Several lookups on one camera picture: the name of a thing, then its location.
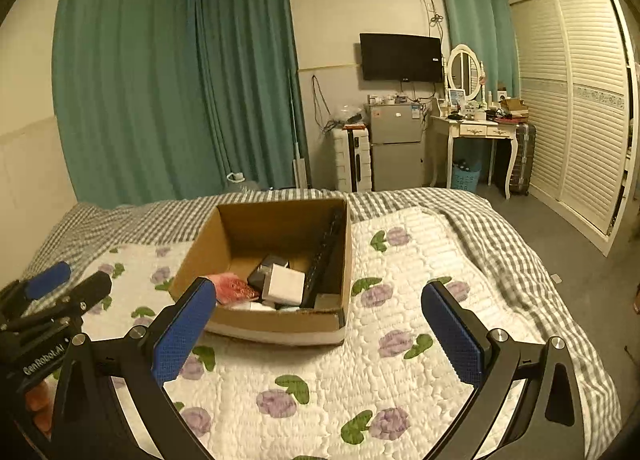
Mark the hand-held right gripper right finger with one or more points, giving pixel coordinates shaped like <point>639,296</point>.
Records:
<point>452,335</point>

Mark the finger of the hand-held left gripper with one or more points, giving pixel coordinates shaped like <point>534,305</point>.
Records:
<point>47,277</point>
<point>85,292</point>

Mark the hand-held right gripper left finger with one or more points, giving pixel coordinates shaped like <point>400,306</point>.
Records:
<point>185,330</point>

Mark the black rectangular case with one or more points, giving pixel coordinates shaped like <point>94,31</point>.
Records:
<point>259,270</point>

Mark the white plug charger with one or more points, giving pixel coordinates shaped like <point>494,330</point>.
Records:
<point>286,286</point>

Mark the black remote control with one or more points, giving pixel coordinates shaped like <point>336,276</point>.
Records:
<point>325,255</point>

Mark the person's left hand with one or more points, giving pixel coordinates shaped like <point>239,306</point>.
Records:
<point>37,402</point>

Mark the grey checkered bedsheet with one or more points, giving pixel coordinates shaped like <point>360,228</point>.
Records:
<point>500,240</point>

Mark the blue plastic basket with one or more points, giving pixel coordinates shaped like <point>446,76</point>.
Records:
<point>466,180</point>

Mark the small white object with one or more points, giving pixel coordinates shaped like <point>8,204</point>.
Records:
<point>235,177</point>

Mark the dark suitcase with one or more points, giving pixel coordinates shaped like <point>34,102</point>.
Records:
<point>522,160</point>

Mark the silver fridge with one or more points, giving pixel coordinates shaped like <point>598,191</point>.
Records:
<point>395,145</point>

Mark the white mop pole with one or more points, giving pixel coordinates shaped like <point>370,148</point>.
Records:
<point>300,168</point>

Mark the white dressing table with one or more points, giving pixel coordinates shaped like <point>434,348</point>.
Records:
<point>475,130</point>

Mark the white drawer cabinet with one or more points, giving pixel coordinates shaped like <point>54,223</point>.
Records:
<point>342,160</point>

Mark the wide green curtain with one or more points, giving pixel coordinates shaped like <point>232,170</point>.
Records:
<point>125,75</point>

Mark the small brown cardboard box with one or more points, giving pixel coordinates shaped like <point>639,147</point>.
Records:
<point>514,106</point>

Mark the white louvered wardrobe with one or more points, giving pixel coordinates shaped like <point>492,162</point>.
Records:
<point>575,105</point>

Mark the white oval mirror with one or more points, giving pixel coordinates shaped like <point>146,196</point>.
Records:
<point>464,70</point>

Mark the light blue curtain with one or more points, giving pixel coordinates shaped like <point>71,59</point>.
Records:
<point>475,10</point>

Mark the small photo frame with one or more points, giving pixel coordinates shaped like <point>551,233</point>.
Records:
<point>457,98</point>

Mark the black wall television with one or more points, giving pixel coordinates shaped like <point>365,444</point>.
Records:
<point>400,56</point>

